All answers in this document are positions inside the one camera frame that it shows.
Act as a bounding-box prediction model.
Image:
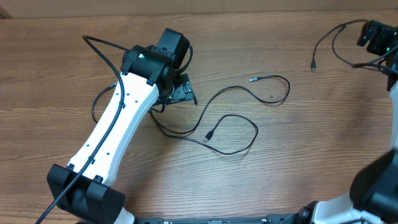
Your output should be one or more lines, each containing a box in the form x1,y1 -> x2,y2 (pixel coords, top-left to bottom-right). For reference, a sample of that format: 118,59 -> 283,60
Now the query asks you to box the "separated black usb cable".
148,74 -> 291,136
91,82 -> 118,124

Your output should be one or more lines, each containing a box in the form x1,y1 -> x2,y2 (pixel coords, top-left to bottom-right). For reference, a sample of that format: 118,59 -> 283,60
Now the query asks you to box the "black usb cable bundle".
310,19 -> 371,73

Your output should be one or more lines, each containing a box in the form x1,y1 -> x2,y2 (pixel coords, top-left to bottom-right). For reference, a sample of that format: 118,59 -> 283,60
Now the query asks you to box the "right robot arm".
283,19 -> 397,224

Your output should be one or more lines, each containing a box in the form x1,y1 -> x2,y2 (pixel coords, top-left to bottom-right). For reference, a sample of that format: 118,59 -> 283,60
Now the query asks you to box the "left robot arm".
39,29 -> 195,223

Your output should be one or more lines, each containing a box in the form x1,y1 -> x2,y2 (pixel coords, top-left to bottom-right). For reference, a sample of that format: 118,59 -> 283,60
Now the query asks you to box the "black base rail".
134,213 -> 310,224

